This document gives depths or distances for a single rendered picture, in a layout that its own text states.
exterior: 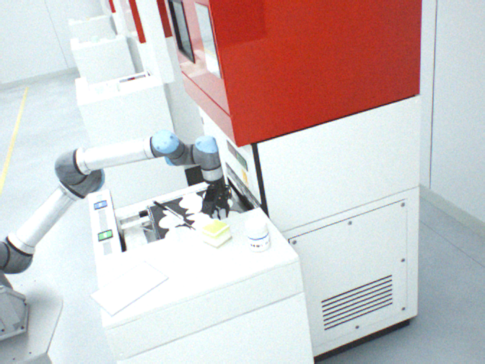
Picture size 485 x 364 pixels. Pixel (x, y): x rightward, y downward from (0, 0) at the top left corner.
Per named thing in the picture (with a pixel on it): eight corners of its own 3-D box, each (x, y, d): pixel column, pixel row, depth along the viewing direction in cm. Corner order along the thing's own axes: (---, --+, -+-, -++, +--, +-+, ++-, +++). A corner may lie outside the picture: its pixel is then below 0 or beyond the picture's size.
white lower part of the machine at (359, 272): (336, 243, 308) (327, 127, 269) (418, 327, 238) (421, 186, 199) (235, 279, 294) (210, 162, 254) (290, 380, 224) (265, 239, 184)
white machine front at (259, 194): (215, 160, 254) (199, 89, 235) (271, 236, 185) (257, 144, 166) (209, 162, 254) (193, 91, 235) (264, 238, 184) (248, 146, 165)
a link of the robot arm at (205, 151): (195, 135, 170) (218, 133, 168) (201, 162, 175) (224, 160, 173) (190, 144, 163) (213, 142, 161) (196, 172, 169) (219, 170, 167)
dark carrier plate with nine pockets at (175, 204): (224, 185, 213) (223, 183, 213) (249, 220, 184) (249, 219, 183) (149, 208, 206) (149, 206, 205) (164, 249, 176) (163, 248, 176)
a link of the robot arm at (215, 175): (217, 171, 167) (196, 171, 169) (219, 182, 169) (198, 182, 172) (224, 161, 173) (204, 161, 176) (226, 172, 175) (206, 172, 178)
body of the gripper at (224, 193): (233, 197, 182) (227, 170, 176) (226, 209, 175) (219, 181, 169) (215, 197, 184) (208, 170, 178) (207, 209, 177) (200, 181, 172)
